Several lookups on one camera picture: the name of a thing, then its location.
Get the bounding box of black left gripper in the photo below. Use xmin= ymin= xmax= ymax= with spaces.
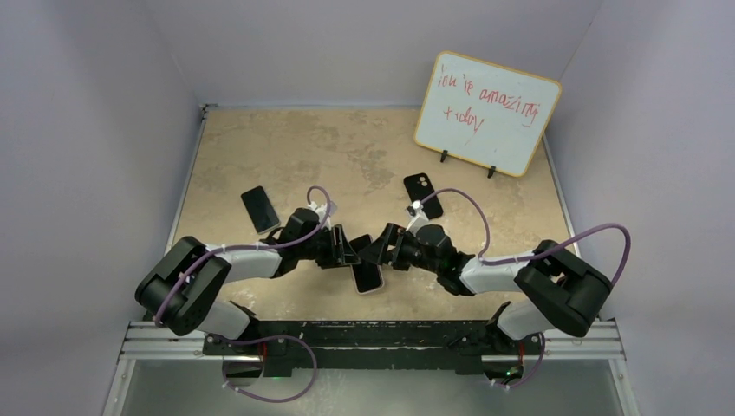
xmin=297 ymin=225 xmax=360 ymax=270

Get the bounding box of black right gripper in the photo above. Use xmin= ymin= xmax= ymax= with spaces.
xmin=358 ymin=223 xmax=440 ymax=274

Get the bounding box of black smartphone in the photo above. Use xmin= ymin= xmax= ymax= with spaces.
xmin=348 ymin=234 xmax=382 ymax=293

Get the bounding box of pale pink phone case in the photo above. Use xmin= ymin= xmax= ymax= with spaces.
xmin=348 ymin=234 xmax=385 ymax=296

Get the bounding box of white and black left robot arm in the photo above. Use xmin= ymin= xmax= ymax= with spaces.
xmin=134 ymin=205 xmax=360 ymax=354

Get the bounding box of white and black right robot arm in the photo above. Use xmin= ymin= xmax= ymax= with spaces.
xmin=357 ymin=224 xmax=613 ymax=353

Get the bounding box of black phone lying left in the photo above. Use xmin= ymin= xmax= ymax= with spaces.
xmin=240 ymin=185 xmax=280 ymax=234

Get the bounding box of whiteboard with red writing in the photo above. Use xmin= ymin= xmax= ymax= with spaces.
xmin=414 ymin=51 xmax=563 ymax=177

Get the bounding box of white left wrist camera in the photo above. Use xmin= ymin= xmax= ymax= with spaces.
xmin=307 ymin=201 xmax=337 ymax=216

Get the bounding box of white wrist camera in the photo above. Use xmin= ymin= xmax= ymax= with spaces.
xmin=307 ymin=201 xmax=337 ymax=216
xmin=407 ymin=200 xmax=429 ymax=234

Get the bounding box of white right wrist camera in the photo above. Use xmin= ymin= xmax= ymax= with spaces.
xmin=407 ymin=200 xmax=429 ymax=234

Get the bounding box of black phone case with camera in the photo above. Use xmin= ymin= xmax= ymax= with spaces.
xmin=403 ymin=172 xmax=444 ymax=219

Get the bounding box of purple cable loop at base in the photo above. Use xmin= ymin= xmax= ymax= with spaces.
xmin=221 ymin=335 xmax=320 ymax=404

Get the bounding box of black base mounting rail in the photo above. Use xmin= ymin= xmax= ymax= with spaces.
xmin=204 ymin=317 xmax=541 ymax=382

